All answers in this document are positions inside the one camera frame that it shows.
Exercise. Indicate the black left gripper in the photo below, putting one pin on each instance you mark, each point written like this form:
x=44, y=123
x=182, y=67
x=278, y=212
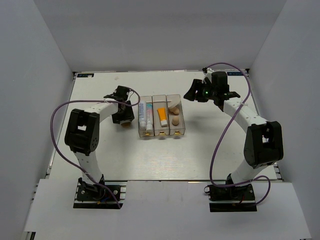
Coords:
x=128, y=115

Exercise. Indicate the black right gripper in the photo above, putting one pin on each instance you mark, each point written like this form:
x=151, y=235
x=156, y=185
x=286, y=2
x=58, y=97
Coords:
x=190, y=95

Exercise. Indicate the clear white cosmetic tube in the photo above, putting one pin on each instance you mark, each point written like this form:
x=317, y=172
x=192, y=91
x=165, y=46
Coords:
x=142, y=114

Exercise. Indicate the round white powder puff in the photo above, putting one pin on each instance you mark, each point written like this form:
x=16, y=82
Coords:
x=171, y=103

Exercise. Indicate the teal pink gradient tube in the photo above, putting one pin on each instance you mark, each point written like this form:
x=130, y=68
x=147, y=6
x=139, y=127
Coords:
x=149, y=117

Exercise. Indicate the beige makeup sponge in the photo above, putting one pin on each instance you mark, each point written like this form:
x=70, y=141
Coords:
x=175, y=120
x=174, y=110

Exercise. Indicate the orange cream tube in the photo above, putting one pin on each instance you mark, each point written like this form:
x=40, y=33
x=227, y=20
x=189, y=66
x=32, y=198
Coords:
x=162, y=116

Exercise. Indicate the white bottle brown cap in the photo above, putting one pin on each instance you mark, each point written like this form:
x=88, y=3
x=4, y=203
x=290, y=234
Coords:
x=126, y=124

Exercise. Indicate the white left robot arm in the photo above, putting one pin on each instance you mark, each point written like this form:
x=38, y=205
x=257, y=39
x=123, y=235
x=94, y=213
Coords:
x=83, y=130

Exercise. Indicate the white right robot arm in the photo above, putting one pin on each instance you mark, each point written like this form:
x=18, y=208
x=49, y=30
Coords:
x=263, y=144

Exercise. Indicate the clear left organizer bin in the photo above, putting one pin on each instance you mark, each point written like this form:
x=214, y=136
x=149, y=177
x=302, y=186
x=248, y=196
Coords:
x=144, y=132

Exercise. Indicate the clear organizer bin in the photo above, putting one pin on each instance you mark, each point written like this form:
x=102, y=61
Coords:
x=144, y=132
x=159, y=101
x=180, y=129

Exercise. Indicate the clear right organizer bin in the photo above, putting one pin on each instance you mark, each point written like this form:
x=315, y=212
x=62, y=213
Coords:
x=180, y=129

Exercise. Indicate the clear middle organizer bin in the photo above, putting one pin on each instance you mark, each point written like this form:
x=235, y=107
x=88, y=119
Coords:
x=159, y=101

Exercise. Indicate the blue label sticker right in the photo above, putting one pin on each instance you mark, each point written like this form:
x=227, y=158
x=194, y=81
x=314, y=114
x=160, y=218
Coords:
x=234, y=73

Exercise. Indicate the blue label sticker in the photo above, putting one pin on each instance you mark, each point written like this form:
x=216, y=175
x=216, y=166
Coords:
x=234, y=73
x=85, y=75

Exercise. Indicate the blue label sticker left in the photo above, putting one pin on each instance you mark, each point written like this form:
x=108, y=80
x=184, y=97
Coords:
x=85, y=75

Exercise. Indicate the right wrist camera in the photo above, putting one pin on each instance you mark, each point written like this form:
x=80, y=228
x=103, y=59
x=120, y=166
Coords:
x=207, y=79

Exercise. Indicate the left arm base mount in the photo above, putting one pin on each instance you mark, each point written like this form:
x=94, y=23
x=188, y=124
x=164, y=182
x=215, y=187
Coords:
x=91, y=196

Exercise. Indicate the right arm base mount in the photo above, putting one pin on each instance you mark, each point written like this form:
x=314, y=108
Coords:
x=231, y=199

